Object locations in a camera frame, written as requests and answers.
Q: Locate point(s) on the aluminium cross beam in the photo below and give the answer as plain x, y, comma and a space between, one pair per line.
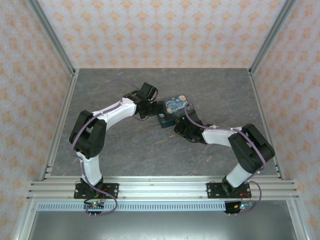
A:
162, 188

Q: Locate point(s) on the aluminium upright frame post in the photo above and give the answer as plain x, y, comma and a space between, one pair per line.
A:
272, 37
52, 37

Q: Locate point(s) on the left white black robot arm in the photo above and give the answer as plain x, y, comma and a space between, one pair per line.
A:
91, 170

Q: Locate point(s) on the controller board with LED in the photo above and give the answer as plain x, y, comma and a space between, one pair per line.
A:
95, 205
242, 206

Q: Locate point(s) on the aluminium table side rail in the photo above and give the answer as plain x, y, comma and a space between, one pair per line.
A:
261, 112
62, 120

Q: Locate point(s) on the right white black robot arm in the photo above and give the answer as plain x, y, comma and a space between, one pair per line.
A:
215, 135

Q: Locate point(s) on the starry night print box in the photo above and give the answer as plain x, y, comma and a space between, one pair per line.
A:
176, 105

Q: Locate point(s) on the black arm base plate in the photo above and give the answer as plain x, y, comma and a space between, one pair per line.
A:
212, 190
112, 187

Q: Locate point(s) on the grey metal panel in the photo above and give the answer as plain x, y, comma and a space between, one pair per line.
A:
162, 225

